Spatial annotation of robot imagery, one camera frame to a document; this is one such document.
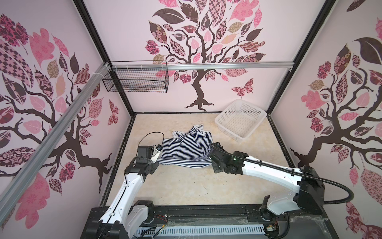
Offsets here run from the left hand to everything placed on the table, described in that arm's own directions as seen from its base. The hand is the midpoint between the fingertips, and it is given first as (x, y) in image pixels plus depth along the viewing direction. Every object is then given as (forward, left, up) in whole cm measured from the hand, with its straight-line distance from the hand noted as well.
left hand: (148, 162), depth 83 cm
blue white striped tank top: (+13, -25, -8) cm, 30 cm away
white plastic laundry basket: (+40, -63, -7) cm, 75 cm away
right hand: (-1, -38, +2) cm, 39 cm away
